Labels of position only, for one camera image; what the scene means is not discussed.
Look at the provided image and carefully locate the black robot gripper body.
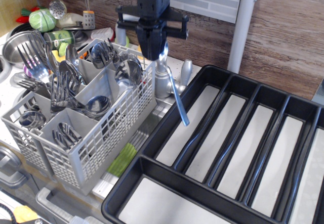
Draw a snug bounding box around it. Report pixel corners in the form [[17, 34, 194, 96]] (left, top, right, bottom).
[[115, 0, 190, 40]]

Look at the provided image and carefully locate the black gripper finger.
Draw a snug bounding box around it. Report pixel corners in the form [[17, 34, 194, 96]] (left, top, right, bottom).
[[136, 23, 153, 59], [151, 26, 167, 61]]

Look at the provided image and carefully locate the small steel spoon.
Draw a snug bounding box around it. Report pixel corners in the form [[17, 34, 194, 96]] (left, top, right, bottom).
[[157, 41, 190, 126]]

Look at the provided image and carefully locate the large steel spoon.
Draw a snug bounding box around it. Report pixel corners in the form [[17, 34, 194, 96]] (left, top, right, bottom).
[[114, 59, 142, 89]]

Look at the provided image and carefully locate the steel spoon bowl centre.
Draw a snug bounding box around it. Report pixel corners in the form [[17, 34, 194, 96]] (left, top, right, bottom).
[[83, 96, 111, 119]]

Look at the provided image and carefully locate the grey plastic cutlery basket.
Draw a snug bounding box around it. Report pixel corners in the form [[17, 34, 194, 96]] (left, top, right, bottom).
[[1, 38, 157, 196]]

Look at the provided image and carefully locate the steel spoon bowl front-left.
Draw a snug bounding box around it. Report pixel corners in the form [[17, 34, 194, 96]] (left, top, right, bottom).
[[19, 111, 46, 129]]

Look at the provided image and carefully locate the black cutlery tray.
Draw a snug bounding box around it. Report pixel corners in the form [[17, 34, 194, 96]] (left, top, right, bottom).
[[101, 65, 323, 223]]

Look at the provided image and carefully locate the steel spoons back compartment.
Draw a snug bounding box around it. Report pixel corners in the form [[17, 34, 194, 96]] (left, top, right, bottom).
[[91, 39, 120, 69]]

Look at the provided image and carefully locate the silver toy faucet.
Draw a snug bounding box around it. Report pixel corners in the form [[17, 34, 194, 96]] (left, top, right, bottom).
[[115, 23, 193, 99]]

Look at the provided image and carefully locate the small hanging grater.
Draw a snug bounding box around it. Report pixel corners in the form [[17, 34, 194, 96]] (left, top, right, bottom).
[[83, 0, 95, 30]]

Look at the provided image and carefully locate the small hanging strainer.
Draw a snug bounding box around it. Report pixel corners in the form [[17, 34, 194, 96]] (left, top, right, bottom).
[[49, 0, 67, 19]]

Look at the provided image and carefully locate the green labelled toy can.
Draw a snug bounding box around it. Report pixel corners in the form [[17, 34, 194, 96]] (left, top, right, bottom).
[[44, 30, 75, 50]]

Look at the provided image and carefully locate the steel fork cluster centre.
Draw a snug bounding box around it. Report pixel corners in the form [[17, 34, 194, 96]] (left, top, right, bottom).
[[50, 60, 85, 113]]

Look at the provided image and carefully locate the green toy cabbage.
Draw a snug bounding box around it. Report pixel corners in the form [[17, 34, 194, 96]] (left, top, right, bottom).
[[29, 9, 57, 32]]

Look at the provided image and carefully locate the large steel fork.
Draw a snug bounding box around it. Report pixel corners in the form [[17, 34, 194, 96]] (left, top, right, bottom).
[[17, 31, 50, 84]]

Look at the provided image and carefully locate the red toy pepper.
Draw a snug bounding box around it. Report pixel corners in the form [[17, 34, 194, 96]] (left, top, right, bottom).
[[16, 6, 40, 24]]

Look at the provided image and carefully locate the stainless steel pot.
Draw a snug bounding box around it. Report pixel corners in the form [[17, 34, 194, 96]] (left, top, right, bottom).
[[2, 31, 32, 69]]

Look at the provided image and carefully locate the green striped sponge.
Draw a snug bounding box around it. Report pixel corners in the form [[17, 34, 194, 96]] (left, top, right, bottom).
[[107, 143, 137, 177]]

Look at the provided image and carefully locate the yellow cloth corner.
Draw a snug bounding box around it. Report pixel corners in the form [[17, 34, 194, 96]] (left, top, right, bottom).
[[11, 205, 38, 223]]

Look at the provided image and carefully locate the white metal post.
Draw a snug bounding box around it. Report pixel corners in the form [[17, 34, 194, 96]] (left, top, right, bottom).
[[227, 0, 257, 73]]

